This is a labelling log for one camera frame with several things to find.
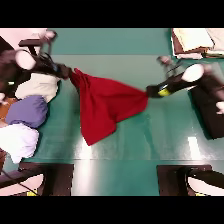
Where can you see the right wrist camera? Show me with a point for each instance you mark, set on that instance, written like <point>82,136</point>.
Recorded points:
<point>164,60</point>

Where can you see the black garment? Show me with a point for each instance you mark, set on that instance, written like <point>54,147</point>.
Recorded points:
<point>208,121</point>

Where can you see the brown folded garment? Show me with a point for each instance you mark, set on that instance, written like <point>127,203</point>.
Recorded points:
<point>181,50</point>

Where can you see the pale folded garment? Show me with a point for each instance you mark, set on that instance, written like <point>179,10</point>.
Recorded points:
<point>216,40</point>

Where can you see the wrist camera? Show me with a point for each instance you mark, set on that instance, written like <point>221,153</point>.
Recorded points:
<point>164,60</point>
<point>50,34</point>

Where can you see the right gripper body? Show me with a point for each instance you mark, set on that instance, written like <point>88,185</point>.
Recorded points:
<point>156,91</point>

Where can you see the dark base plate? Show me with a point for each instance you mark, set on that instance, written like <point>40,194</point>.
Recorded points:
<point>170,180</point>
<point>60,180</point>

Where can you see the red T-shirt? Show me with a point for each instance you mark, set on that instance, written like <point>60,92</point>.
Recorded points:
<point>103,103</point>

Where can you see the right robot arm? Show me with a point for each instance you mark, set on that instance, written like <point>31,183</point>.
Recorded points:
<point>182,83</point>

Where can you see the purple garment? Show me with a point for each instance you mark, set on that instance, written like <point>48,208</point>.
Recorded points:
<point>28,111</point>

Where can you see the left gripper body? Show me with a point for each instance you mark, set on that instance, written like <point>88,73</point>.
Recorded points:
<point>63,72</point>

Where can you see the cream folded garment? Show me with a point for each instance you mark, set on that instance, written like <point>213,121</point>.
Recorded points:
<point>191,38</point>

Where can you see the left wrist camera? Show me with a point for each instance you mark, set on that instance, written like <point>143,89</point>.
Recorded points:
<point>50,34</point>

